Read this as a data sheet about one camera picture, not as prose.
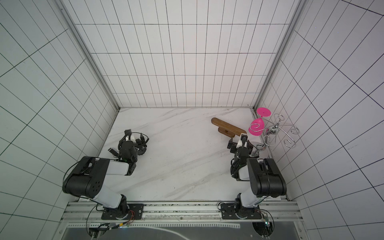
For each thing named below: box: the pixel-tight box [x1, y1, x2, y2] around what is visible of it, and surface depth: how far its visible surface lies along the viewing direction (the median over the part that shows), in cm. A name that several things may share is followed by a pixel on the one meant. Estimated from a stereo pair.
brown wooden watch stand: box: [211, 117, 247, 138], surface depth 102 cm
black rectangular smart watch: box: [107, 147, 119, 157], surface depth 94 cm
